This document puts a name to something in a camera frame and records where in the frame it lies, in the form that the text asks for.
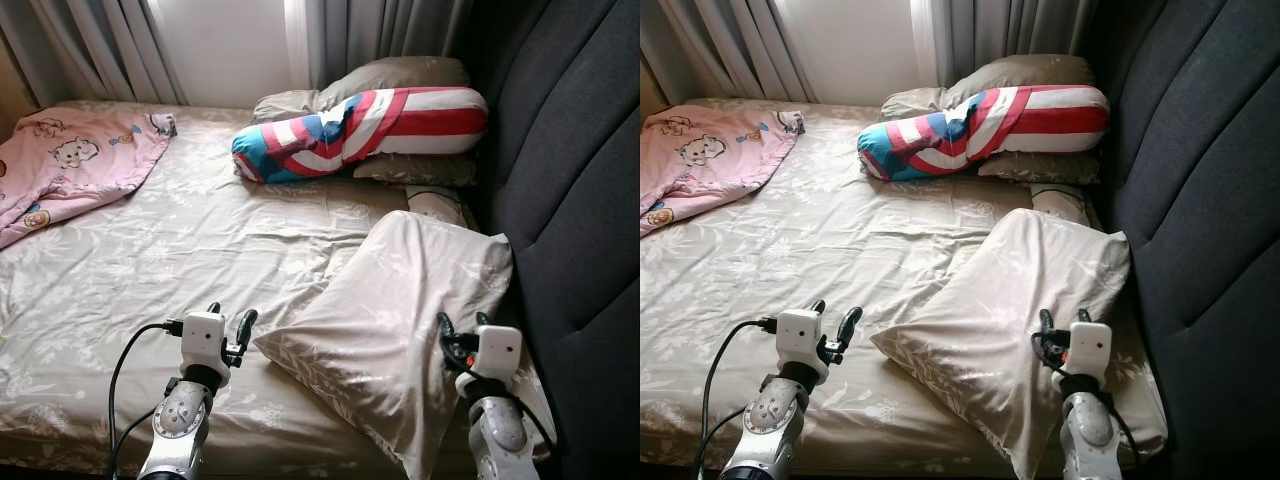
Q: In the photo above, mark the large beige floral pillow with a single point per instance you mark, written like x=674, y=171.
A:
x=1000, y=320
x=400, y=320

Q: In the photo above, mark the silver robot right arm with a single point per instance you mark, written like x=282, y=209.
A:
x=1090, y=430
x=500, y=430

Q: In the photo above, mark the bed with beige floral sheet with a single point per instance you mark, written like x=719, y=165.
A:
x=200, y=240
x=830, y=240

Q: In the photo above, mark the small beige pillow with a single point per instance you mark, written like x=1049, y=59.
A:
x=1060, y=200
x=435, y=203

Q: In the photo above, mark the dark grey upholstered headboard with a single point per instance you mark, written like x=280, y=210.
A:
x=1200, y=200
x=570, y=200

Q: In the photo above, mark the pink cartoon print blanket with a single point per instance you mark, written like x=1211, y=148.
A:
x=700, y=160
x=70, y=165

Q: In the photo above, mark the red white blue bolster pillow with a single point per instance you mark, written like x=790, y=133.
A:
x=1020, y=118
x=400, y=120

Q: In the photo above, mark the grey curtain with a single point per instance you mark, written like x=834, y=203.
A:
x=1010, y=30
x=720, y=45
x=90, y=50
x=380, y=30

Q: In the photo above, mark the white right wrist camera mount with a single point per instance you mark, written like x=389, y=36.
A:
x=1088, y=348
x=497, y=352

